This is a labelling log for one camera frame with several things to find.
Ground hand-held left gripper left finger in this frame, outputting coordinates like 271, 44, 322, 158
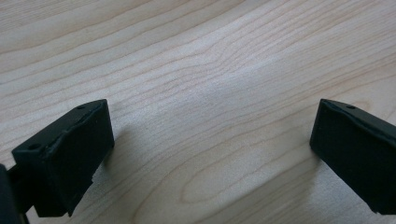
11, 99, 116, 218

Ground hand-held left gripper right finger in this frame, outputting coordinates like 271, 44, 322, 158
309, 98, 396, 216

